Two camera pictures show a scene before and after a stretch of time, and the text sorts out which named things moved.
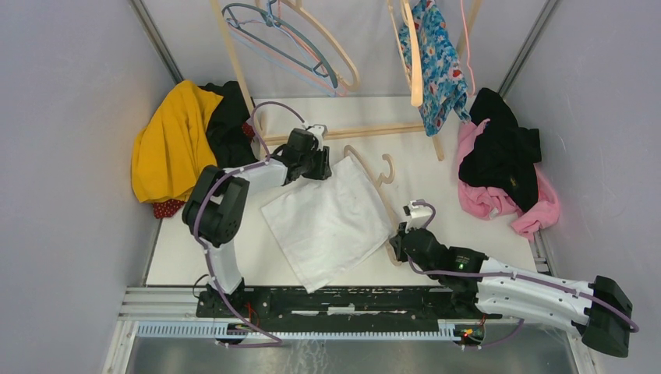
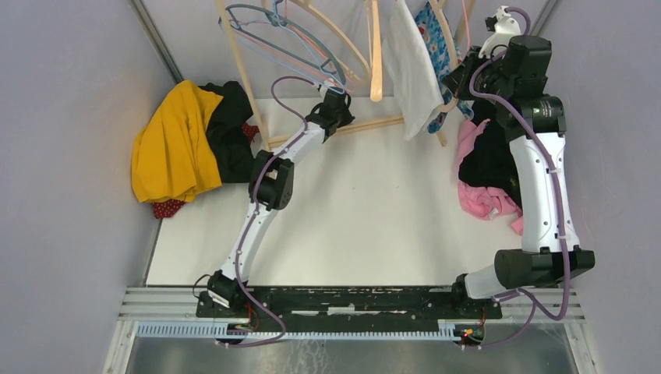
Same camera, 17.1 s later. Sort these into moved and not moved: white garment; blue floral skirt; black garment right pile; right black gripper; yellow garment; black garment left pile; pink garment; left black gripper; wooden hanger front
Moved: wooden hanger front; white garment; left black gripper; right black gripper
Not moved: pink garment; yellow garment; blue floral skirt; black garment left pile; black garment right pile
